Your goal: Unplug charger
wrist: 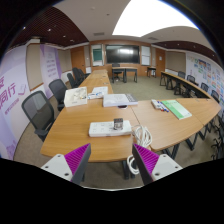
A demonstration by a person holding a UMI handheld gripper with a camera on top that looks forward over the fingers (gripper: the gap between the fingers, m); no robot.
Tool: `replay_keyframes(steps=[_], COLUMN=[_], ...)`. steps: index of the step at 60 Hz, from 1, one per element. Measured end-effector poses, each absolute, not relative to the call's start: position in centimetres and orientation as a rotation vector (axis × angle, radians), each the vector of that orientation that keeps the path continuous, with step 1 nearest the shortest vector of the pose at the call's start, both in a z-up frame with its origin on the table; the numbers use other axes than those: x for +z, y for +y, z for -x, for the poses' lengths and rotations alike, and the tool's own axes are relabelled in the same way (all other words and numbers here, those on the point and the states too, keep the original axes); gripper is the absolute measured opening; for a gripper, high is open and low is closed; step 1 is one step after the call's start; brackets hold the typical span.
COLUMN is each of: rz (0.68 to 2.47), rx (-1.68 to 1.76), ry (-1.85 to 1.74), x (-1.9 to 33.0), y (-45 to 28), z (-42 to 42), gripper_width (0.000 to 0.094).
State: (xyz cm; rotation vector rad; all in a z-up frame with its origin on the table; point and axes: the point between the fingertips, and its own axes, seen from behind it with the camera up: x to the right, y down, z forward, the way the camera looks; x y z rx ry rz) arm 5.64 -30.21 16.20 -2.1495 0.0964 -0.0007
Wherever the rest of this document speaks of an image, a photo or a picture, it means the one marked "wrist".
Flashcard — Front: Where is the blue-capped marker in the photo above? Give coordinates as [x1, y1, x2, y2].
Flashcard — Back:
[159, 100, 170, 113]

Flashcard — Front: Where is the white paper booklet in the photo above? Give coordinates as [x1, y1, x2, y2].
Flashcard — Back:
[87, 86, 109, 100]

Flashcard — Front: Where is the large black wall screen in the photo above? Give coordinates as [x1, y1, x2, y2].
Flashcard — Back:
[105, 44, 141, 65]

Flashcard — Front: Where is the white wall whiteboard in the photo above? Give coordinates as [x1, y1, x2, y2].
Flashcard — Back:
[141, 45, 152, 66]

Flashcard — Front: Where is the black desk chair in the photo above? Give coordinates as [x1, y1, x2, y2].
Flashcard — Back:
[111, 63, 122, 81]

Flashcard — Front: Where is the long wooden side table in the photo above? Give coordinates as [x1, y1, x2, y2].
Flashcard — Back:
[159, 70, 221, 101]

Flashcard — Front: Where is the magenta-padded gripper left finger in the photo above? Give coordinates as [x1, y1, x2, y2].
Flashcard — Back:
[40, 143, 92, 186]

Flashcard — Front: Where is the small dark charger block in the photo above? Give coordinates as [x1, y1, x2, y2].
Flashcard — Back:
[113, 117, 124, 131]

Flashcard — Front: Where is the green booklet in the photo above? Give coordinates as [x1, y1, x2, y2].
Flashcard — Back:
[161, 99, 193, 121]

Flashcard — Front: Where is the white open cardboard box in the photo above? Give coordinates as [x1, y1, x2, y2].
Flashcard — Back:
[63, 86, 89, 108]

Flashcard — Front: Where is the wooden desk with black legs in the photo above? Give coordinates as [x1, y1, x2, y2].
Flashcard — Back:
[111, 66, 139, 84]

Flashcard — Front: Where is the row of black chairs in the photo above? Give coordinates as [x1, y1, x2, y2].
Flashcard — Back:
[66, 67, 90, 89]

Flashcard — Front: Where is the green framed wall board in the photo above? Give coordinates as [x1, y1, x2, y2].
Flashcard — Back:
[91, 44, 104, 67]

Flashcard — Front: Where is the small dark side table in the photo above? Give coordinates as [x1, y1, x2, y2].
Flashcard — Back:
[146, 66, 157, 79]

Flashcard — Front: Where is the red-capped marker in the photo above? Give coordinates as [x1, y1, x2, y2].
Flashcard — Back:
[156, 101, 166, 112]

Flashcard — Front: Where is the colourful wall poster display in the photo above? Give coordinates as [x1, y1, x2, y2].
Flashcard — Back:
[186, 54, 224, 108]

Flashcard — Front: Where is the wooden door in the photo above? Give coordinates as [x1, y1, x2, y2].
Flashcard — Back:
[70, 45, 87, 74]
[155, 48, 167, 78]

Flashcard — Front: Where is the thick white book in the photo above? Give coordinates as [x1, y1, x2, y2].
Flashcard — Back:
[102, 93, 139, 108]

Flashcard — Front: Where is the black mesh office chair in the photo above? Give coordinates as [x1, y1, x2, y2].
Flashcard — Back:
[21, 90, 56, 142]
[48, 78, 69, 112]

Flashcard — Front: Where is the white power strip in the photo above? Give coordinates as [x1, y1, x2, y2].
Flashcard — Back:
[88, 119, 133, 138]

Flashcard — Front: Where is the large bright ceiling light panel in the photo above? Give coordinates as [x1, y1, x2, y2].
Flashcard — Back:
[112, 0, 200, 38]

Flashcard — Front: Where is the narrow purple wall banner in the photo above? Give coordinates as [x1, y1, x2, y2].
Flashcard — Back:
[39, 44, 63, 99]

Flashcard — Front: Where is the group of black chairs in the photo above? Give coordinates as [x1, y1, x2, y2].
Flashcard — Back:
[176, 70, 224, 161]

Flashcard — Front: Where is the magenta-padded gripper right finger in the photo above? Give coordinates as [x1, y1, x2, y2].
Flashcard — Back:
[131, 143, 184, 186]

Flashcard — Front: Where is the white coiled power cable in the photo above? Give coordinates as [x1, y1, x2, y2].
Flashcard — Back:
[126, 124, 153, 176]

